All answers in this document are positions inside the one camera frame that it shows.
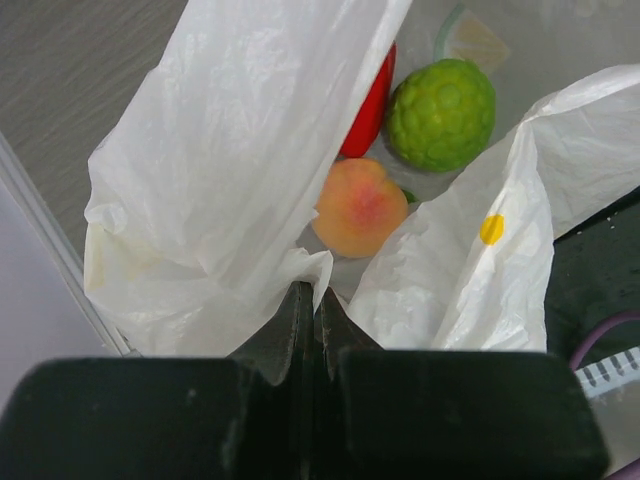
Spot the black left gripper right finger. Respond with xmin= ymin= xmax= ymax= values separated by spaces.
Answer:
xmin=313 ymin=292 xmax=610 ymax=479

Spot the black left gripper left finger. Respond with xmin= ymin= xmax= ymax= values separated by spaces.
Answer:
xmin=1 ymin=282 xmax=313 ymax=479

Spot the translucent white plastic bag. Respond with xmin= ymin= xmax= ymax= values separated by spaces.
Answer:
xmin=84 ymin=1 xmax=639 ymax=357

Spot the fake peach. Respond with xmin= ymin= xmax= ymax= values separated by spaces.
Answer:
xmin=311 ymin=158 xmax=409 ymax=258

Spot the red fake pepper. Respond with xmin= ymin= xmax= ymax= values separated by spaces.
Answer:
xmin=339 ymin=43 xmax=397 ymax=158

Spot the green bumpy fake fruit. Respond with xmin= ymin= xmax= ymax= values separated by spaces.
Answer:
xmin=387 ymin=58 xmax=496 ymax=173

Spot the fake lemon slice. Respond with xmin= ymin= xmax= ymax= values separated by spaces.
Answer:
xmin=433 ymin=3 xmax=511 ymax=75

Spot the white slotted cable duct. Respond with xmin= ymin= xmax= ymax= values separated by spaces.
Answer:
xmin=575 ymin=347 xmax=639 ymax=399

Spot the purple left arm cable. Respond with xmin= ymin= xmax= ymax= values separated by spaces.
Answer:
xmin=568 ymin=309 xmax=640 ymax=480

